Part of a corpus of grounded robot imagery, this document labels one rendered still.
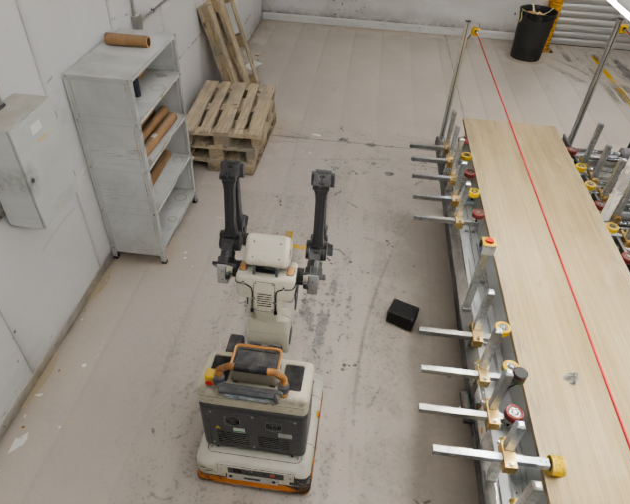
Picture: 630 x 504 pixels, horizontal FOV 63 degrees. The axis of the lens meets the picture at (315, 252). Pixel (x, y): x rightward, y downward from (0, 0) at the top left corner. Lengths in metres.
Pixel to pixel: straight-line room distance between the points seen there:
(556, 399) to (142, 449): 2.27
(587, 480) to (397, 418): 1.32
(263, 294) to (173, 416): 1.28
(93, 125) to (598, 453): 3.41
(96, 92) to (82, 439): 2.14
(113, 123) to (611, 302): 3.23
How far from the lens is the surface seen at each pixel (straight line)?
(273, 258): 2.35
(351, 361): 3.64
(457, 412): 2.50
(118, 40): 4.08
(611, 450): 2.63
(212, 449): 2.98
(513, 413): 2.54
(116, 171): 3.96
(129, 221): 4.20
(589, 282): 3.34
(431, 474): 3.31
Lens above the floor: 2.90
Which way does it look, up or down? 41 degrees down
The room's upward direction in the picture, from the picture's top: 3 degrees clockwise
